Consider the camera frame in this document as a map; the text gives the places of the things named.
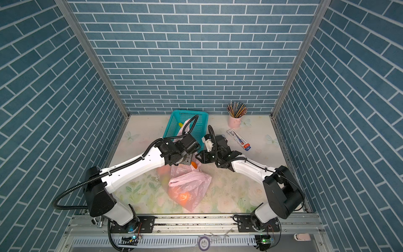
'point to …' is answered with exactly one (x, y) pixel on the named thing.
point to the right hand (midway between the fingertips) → (196, 155)
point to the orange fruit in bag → (183, 197)
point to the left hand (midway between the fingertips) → (187, 157)
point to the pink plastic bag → (187, 181)
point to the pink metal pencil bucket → (234, 123)
